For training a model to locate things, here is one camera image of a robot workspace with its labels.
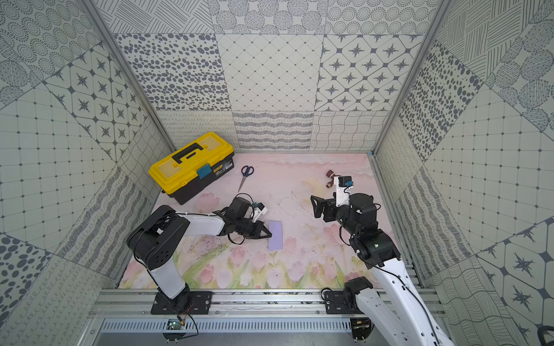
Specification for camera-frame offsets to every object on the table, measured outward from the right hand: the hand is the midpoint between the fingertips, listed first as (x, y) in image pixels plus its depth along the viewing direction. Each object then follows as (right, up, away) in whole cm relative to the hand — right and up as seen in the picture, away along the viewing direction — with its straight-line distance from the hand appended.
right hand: (323, 198), depth 73 cm
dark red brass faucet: (+10, +8, +35) cm, 37 cm away
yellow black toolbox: (-57, +8, +17) cm, 59 cm away
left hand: (-19, -16, +15) cm, 29 cm away
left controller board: (-51, -43, -1) cm, 67 cm away
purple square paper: (-17, -20, +17) cm, 32 cm away
